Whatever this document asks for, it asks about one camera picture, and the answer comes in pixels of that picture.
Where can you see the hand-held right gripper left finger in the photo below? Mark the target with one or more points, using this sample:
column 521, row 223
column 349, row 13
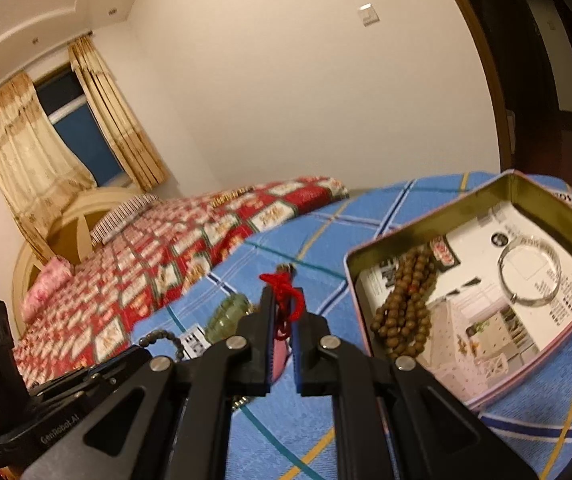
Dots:
column 267, row 355

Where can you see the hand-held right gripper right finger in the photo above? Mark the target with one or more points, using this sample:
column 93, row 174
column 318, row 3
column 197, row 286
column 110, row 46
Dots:
column 297, row 360

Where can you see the green jade pendant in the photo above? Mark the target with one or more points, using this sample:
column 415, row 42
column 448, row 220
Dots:
column 225, row 317

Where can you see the metal tin box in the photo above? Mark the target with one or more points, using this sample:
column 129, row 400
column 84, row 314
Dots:
column 556, row 200

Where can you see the pink floral pillow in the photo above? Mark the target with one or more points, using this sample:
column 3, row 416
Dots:
column 45, row 285

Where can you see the blue plaid blanket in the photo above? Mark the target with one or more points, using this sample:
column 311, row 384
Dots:
column 316, row 240

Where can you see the red patterned bedspread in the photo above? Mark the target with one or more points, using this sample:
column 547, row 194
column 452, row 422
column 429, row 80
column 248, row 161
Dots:
column 165, row 250

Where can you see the cream wooden headboard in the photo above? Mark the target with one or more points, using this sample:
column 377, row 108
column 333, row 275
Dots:
column 73, row 215

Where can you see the striped pillow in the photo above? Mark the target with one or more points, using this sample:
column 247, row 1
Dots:
column 120, row 217

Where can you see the printed paper leaflet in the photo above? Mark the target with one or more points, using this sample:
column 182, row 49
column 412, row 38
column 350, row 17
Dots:
column 491, row 320

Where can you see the beige patterned curtain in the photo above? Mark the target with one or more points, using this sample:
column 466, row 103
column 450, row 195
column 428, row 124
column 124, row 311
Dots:
column 20, row 160
column 115, row 120

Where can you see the silver bangle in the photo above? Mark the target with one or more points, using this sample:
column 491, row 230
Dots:
column 528, row 301

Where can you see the window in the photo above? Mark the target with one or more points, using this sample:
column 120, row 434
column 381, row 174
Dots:
column 85, row 135

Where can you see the brown wooden door frame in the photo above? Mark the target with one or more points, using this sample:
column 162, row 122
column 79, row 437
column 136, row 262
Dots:
column 486, row 85

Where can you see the white light switch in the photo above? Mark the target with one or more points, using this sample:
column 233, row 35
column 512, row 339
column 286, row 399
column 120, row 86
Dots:
column 368, row 14

